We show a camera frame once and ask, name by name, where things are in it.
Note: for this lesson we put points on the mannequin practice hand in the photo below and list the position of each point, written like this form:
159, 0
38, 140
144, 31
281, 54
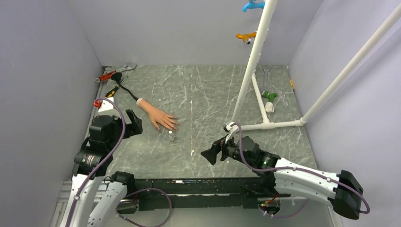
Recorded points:
158, 117

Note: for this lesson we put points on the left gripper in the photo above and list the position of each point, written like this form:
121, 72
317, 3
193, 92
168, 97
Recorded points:
135, 125

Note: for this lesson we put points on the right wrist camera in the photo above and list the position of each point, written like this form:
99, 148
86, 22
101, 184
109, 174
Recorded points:
231, 129

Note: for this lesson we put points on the silver spanner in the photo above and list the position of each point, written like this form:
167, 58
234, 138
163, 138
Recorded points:
266, 72

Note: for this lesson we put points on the yellow black screwdriver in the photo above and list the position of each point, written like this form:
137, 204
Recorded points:
119, 81

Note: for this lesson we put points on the green faucet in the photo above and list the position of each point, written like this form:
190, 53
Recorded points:
270, 96

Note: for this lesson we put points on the red handled adjustable wrench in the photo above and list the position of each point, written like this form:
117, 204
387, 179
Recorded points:
108, 75

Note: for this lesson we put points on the clear nail polish bottle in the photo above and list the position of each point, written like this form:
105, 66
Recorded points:
171, 135

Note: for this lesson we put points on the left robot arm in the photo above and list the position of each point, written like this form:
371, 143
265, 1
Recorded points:
90, 166

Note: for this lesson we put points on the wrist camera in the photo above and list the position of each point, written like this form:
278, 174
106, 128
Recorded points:
105, 108
231, 129

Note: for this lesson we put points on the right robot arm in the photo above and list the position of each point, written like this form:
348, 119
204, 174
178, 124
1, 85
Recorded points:
342, 191

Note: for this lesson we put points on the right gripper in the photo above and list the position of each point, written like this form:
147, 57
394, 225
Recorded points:
211, 154

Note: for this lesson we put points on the orange faucet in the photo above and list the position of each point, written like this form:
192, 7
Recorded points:
246, 38

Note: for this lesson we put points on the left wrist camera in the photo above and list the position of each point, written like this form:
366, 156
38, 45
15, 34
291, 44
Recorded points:
105, 108

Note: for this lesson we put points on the blue faucet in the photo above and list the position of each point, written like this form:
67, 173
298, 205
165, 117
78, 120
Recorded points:
253, 4

